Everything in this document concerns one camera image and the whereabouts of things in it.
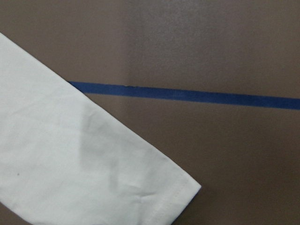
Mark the cream long-sleeve cat shirt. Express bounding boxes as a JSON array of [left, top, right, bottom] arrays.
[[0, 35, 201, 225]]

